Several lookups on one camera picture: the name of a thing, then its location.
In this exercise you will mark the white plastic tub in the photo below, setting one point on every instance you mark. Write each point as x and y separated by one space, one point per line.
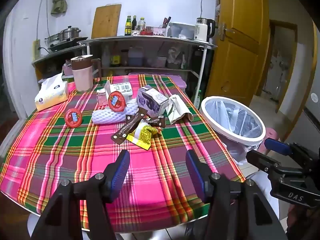
158 62

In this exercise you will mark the pink utensil box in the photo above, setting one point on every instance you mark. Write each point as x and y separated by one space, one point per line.
159 31

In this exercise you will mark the red jelly cup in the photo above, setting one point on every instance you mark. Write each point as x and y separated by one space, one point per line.
73 117
116 101

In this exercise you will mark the crumpled plastic bags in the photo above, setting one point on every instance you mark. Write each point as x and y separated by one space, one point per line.
176 57

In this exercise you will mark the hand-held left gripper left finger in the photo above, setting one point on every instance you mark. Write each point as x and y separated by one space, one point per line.
120 172

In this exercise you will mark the white yellow tissue pack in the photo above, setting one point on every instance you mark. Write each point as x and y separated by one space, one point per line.
52 92

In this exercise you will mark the small pink box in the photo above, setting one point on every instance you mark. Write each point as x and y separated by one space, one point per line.
102 99

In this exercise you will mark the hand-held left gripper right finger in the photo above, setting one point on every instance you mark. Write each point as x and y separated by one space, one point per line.
195 177

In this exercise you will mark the green plastic bottle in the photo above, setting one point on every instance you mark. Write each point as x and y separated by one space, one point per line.
197 100

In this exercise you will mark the low side counter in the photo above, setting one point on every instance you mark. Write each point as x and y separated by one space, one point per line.
50 55

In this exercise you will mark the wooden door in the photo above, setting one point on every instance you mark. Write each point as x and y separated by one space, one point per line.
237 55

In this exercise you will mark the long brown coffee sachet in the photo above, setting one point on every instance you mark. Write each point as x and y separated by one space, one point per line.
127 126

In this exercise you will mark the dark sauce bottle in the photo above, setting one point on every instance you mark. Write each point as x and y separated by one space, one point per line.
134 23

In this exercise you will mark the steel pot with lid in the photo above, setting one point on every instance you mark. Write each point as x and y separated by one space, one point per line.
70 33

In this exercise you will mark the purple milk carton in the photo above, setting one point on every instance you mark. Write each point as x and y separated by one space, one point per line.
152 102

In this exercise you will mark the oil bottle yellow label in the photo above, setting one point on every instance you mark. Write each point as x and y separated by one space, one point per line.
115 59

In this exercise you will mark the yellowed power strip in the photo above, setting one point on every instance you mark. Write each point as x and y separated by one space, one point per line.
36 48

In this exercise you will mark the wooden cutting board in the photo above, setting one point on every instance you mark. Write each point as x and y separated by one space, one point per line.
106 22

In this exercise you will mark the short brown coffee sachet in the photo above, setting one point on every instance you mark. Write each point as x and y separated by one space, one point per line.
156 122

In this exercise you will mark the pink pitcher with brown lid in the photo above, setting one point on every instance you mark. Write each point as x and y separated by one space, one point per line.
82 77

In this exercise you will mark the plastic jug dark liquid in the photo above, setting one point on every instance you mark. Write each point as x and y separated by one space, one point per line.
135 58

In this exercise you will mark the green bottle yellow label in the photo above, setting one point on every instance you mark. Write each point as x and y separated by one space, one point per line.
128 27

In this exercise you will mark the clear plastic storage container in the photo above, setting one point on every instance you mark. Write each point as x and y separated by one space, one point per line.
181 31

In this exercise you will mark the clear bottle yellow cap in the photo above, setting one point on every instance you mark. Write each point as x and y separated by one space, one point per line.
141 24

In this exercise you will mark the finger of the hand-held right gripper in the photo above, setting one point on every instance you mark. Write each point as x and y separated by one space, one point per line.
277 147
260 160

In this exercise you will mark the translucent plastic bin liner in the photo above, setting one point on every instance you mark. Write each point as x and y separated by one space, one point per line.
237 120

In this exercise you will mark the person's leg grey trousers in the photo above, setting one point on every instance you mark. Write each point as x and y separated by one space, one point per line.
265 197

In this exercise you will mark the pink plastic stool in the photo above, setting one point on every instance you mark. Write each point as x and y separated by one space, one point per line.
272 132

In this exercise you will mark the white foam fruit net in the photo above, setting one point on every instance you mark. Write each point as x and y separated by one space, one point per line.
107 117

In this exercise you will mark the small white bowl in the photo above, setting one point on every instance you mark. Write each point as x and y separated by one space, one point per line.
136 32

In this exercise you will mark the white yogurt cup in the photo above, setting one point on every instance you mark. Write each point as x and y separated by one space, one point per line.
122 88

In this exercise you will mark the white black electric kettle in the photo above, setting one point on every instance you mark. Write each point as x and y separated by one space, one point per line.
201 31

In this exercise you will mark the clear plastic bottle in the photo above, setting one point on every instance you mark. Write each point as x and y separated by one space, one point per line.
105 57

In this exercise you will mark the white round trash bin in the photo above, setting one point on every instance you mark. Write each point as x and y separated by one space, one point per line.
220 128

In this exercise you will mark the white green paper wrapper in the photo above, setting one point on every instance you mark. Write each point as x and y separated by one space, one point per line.
177 110

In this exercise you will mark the pink green plaid tablecloth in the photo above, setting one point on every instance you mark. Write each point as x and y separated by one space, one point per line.
75 155

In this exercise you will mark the metal kitchen shelf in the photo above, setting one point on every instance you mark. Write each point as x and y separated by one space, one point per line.
150 39

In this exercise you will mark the kitchen knives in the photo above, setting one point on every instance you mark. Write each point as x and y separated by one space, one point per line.
166 22

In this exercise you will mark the yellow snack packet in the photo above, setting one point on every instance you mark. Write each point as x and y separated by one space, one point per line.
145 135

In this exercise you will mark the steel pan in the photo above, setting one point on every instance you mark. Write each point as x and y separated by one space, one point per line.
52 40

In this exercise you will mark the red container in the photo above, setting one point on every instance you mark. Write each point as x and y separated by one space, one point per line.
146 32

